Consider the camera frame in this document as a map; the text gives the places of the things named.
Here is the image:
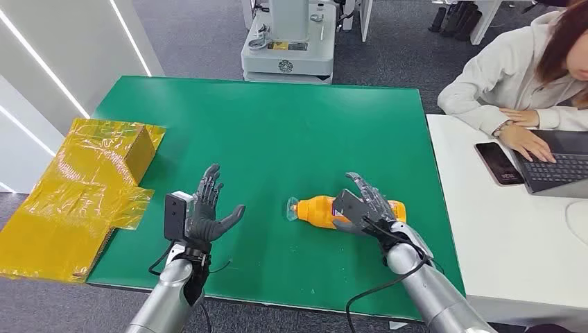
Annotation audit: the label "person's right hand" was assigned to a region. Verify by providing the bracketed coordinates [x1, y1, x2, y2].
[498, 123, 557, 164]

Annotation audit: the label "person's left hand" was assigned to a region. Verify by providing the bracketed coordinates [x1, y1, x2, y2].
[499, 108, 541, 128]

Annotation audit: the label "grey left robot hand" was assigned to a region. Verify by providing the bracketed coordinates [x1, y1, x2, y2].
[186, 164, 246, 254]

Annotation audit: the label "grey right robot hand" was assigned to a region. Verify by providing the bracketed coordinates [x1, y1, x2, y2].
[332, 172, 406, 251]

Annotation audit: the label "orange plastic bottle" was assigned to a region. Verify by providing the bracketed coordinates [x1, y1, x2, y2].
[286, 195, 408, 230]

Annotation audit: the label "black smartphone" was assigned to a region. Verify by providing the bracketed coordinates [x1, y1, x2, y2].
[474, 141, 525, 187]

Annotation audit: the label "dark grey laptop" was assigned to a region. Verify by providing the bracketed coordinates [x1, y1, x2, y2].
[508, 130, 588, 199]

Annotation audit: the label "person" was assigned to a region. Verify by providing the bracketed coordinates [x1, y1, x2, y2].
[437, 0, 588, 164]

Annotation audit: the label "white round object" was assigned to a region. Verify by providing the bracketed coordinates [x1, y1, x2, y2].
[564, 200, 588, 247]

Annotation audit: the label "white desk leg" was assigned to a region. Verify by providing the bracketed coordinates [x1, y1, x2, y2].
[469, 0, 504, 46]

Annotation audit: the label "white desk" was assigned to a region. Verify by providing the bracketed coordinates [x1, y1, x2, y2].
[426, 114, 588, 332]

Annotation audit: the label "green table mat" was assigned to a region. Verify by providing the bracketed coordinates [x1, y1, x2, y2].
[86, 76, 466, 322]

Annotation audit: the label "black shoes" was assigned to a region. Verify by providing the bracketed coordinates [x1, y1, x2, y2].
[428, 0, 483, 42]

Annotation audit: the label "yellow tape-wrapped cardboard box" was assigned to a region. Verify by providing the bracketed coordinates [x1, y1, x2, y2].
[0, 118, 167, 284]

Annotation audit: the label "white panel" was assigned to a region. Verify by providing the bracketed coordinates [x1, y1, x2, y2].
[358, 0, 374, 43]

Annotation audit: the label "beaded bracelet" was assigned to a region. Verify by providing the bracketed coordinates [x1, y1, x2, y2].
[492, 119, 515, 138]

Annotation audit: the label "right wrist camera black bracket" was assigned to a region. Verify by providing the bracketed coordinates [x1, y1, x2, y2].
[332, 188, 374, 227]

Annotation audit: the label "wrist camera black bracket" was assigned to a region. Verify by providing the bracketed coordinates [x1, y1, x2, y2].
[164, 190, 195, 243]
[332, 188, 374, 227]

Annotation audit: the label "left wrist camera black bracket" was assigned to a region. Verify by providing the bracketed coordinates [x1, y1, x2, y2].
[164, 190, 195, 243]

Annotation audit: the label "black left wrist cable loop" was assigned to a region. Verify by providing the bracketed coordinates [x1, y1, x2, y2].
[148, 242, 176, 277]

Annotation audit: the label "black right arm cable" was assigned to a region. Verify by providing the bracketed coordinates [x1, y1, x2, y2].
[345, 218, 446, 333]

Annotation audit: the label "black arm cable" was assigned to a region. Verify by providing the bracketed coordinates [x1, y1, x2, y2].
[198, 300, 213, 333]
[345, 218, 446, 333]

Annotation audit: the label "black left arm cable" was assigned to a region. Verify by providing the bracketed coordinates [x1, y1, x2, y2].
[198, 300, 213, 333]

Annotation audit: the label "white wall light strip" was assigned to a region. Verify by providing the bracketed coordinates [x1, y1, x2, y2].
[109, 0, 153, 77]
[0, 105, 56, 157]
[0, 9, 91, 119]

